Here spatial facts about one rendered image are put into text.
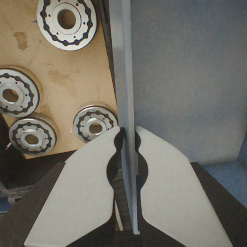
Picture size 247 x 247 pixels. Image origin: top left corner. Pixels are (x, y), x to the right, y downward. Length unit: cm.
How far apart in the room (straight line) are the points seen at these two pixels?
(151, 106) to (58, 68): 27
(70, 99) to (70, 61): 8
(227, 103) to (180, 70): 7
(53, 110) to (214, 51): 35
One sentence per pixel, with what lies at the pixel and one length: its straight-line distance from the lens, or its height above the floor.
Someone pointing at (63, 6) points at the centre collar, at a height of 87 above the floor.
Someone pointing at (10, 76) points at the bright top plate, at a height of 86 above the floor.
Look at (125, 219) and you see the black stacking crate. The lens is 74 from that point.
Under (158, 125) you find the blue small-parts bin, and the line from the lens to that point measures 19.
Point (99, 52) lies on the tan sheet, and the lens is 40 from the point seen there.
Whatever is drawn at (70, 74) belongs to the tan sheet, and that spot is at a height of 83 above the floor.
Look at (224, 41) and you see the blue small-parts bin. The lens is 19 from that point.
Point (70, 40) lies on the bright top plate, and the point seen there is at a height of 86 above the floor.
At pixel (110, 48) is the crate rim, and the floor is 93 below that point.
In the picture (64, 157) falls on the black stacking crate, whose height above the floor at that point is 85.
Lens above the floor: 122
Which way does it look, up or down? 60 degrees down
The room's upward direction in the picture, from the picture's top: 167 degrees clockwise
